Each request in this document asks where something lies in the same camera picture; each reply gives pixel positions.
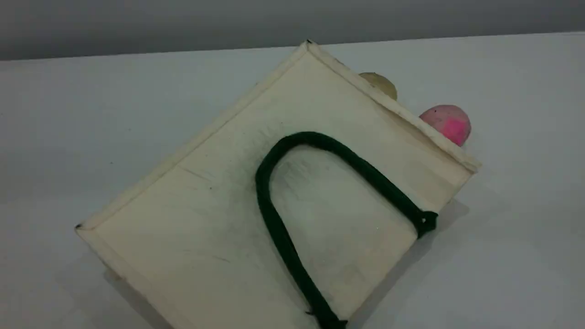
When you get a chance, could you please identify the white canvas bag green handles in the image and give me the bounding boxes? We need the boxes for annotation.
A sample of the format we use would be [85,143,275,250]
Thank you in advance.
[74,39,481,329]

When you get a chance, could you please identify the beige round potato toy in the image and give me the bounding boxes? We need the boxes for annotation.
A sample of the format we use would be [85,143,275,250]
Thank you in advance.
[359,72,398,101]

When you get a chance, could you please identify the pink spotted round toy fruit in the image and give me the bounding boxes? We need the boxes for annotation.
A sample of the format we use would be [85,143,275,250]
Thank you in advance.
[419,105,472,147]

